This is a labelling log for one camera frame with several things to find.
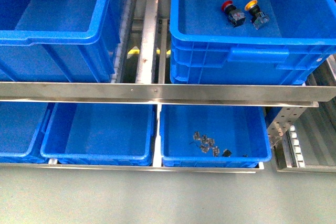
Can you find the red mushroom push button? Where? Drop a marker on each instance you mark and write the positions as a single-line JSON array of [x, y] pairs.
[[234, 15]]

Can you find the orange-yellow push button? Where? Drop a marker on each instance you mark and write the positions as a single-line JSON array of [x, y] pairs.
[[259, 19]]

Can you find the lower blue bin with clips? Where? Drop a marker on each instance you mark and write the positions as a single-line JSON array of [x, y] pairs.
[[241, 129]]

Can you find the pile of small metal clips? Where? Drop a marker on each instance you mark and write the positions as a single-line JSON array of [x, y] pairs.
[[207, 144]]

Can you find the blue target upper bin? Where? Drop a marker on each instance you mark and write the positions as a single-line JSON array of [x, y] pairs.
[[207, 49]]

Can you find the blue middle upper bin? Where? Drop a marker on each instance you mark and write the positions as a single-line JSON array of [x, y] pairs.
[[59, 40]]

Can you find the white roller track right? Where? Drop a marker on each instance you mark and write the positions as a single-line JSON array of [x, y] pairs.
[[295, 148]]

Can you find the lower blue bin far left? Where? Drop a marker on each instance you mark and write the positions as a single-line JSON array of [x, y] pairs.
[[23, 127]]

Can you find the steel front shelf rail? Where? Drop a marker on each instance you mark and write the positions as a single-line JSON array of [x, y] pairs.
[[233, 95]]

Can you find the steel shelf rail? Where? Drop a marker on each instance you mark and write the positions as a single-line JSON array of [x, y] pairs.
[[233, 95], [259, 168]]

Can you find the steel divider rail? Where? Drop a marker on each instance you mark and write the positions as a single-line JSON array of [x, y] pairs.
[[147, 58]]

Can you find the steel lower shelf rail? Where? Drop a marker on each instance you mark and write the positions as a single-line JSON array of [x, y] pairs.
[[259, 168]]

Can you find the perforated steel bracket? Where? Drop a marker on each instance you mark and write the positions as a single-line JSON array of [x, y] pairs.
[[279, 120]]

